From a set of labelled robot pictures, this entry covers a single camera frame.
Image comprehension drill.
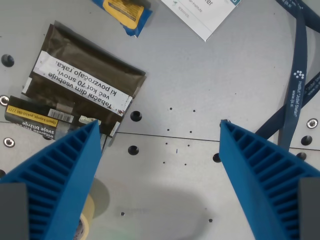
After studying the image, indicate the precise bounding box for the brown tobacco pouch with warning label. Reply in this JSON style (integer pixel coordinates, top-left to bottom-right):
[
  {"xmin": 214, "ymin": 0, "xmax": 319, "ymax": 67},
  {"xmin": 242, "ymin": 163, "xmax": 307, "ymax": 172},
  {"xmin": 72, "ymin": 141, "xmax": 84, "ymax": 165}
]
[{"xmin": 4, "ymin": 20, "xmax": 147, "ymax": 152}]

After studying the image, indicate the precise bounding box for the white paper leaflet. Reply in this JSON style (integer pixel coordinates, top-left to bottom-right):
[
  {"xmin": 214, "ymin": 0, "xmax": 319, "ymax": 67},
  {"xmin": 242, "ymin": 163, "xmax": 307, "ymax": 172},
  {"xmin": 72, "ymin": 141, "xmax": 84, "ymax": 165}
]
[{"xmin": 161, "ymin": 0, "xmax": 243, "ymax": 43}]

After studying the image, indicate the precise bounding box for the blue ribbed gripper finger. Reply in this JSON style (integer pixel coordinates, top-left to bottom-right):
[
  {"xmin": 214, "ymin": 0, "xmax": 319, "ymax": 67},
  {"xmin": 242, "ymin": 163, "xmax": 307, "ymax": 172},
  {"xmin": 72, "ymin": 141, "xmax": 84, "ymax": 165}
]
[
  {"xmin": 218, "ymin": 118, "xmax": 320, "ymax": 240},
  {"xmin": 0, "ymin": 118, "xmax": 104, "ymax": 240}
]

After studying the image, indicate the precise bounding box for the yellow masking tape roll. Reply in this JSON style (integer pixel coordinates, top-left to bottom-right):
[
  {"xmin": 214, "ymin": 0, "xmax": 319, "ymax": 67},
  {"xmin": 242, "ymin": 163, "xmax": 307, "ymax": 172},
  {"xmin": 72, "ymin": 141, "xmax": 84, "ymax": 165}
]
[{"xmin": 79, "ymin": 192, "xmax": 96, "ymax": 240}]

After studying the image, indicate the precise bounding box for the blue bag with yellow label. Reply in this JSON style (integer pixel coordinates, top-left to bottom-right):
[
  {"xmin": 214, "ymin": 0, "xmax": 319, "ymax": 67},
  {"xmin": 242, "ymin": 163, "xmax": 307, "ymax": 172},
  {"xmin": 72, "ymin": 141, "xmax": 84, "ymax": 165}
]
[{"xmin": 90, "ymin": 0, "xmax": 154, "ymax": 39}]

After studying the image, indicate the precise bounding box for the dark blue printed lanyard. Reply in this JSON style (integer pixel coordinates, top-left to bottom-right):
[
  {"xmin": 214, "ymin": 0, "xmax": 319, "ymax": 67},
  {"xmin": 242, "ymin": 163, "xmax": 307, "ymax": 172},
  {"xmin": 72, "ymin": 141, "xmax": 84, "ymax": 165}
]
[{"xmin": 254, "ymin": 0, "xmax": 320, "ymax": 152}]

